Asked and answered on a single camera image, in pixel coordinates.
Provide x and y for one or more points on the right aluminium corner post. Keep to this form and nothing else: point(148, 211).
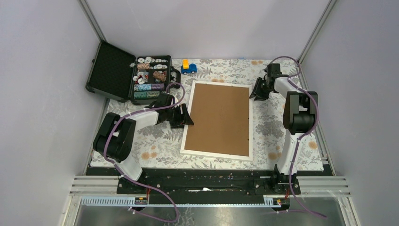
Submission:
point(319, 25)

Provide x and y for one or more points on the aluminium corner post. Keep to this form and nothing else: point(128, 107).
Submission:
point(319, 25)
point(92, 19)

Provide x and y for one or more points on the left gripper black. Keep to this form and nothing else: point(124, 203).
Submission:
point(180, 122)

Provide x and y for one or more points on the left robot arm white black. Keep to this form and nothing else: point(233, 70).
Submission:
point(114, 139)

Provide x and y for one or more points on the white slotted cable duct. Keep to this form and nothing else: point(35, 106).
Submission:
point(140, 201)

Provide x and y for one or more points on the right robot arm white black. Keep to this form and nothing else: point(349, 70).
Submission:
point(300, 118)

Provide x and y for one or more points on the blue yellow toy truck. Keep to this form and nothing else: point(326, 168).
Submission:
point(188, 67)

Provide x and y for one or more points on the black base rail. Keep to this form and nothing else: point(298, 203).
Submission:
point(194, 185)

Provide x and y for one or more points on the white picture frame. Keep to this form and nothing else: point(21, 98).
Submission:
point(185, 137)

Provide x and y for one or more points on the left aluminium corner post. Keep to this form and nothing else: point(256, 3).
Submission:
point(92, 19)

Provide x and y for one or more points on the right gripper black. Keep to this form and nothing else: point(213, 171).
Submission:
point(257, 98)

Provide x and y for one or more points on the black poker chip case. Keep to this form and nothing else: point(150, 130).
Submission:
point(119, 75)

